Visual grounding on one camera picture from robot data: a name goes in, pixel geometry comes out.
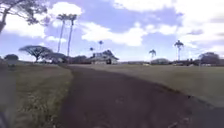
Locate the house with dark pitched roof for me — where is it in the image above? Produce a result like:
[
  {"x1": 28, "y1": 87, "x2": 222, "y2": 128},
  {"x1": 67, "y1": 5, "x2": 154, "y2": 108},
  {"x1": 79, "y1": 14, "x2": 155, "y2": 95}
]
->
[{"x1": 89, "y1": 49, "x2": 120, "y2": 65}]

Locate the distant palm tree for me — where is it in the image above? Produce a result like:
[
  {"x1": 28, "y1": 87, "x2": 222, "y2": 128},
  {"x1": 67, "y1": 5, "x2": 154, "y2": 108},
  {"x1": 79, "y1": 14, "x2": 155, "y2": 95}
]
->
[
  {"x1": 173, "y1": 39, "x2": 185, "y2": 62},
  {"x1": 148, "y1": 49, "x2": 157, "y2": 61},
  {"x1": 89, "y1": 46, "x2": 95, "y2": 56},
  {"x1": 97, "y1": 40, "x2": 104, "y2": 52}
]

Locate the dark tree clump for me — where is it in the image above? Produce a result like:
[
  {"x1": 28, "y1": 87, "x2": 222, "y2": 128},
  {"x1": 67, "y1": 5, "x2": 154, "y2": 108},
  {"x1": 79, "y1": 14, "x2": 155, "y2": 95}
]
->
[{"x1": 71, "y1": 54, "x2": 90, "y2": 65}]

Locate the dark asphalt path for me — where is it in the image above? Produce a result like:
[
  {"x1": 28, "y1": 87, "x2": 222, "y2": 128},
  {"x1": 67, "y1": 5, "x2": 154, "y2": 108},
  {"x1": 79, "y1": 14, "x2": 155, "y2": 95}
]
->
[{"x1": 54, "y1": 63, "x2": 224, "y2": 128}]

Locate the tall thin palm tree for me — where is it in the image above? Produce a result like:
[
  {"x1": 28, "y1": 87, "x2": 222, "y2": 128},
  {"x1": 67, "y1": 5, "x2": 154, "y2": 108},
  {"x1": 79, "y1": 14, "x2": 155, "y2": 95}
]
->
[
  {"x1": 65, "y1": 13, "x2": 78, "y2": 60},
  {"x1": 55, "y1": 13, "x2": 69, "y2": 54}
]

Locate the green grass lawn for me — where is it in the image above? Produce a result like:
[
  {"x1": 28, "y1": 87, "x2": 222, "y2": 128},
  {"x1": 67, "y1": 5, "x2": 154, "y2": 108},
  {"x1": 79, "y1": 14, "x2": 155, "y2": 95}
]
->
[
  {"x1": 71, "y1": 63, "x2": 224, "y2": 108},
  {"x1": 0, "y1": 61, "x2": 74, "y2": 128}
]

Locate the flat-topped tree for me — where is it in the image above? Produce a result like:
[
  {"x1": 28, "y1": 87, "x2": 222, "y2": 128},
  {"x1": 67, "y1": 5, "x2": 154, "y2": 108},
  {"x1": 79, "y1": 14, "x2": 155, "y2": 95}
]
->
[{"x1": 18, "y1": 44, "x2": 54, "y2": 64}]

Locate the round dark tree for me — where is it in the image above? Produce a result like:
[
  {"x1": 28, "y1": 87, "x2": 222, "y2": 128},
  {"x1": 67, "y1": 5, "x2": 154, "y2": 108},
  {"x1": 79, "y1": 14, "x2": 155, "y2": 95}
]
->
[{"x1": 198, "y1": 51, "x2": 222, "y2": 66}]

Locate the small dark bush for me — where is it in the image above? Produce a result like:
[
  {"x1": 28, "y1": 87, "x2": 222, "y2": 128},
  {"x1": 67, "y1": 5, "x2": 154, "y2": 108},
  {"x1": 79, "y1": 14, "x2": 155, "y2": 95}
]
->
[{"x1": 3, "y1": 53, "x2": 20, "y2": 62}]

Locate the overhanging tree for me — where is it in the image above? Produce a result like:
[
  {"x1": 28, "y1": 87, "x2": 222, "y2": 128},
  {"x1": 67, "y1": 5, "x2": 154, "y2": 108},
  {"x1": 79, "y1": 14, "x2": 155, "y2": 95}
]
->
[{"x1": 0, "y1": 0, "x2": 48, "y2": 34}]

